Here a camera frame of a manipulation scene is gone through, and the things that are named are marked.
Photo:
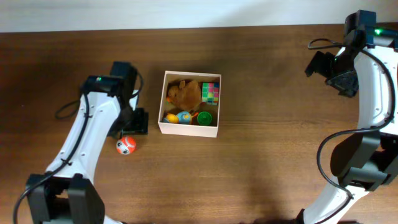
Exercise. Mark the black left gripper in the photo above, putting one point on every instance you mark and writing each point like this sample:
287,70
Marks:
141,128

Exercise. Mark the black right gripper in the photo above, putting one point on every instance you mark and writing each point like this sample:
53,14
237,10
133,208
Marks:
319,64

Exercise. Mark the red white ball toy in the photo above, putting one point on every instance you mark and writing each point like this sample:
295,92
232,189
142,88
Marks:
126,145

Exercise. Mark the orange blue duck toy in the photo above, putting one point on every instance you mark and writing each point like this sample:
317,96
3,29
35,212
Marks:
183,117

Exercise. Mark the brown plush chicken toy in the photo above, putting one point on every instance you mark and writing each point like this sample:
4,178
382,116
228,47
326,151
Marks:
185,96

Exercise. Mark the green lattice ball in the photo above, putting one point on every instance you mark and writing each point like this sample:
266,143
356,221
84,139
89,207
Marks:
204,118

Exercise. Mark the colourful puzzle cube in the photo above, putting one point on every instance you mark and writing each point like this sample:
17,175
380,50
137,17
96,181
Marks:
210,93

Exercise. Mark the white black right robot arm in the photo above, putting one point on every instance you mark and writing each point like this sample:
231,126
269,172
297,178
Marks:
363,65

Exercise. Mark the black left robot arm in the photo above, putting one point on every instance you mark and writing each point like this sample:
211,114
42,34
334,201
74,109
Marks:
65,193

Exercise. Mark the pink cardboard box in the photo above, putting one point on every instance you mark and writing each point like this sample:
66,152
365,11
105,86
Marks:
210,131

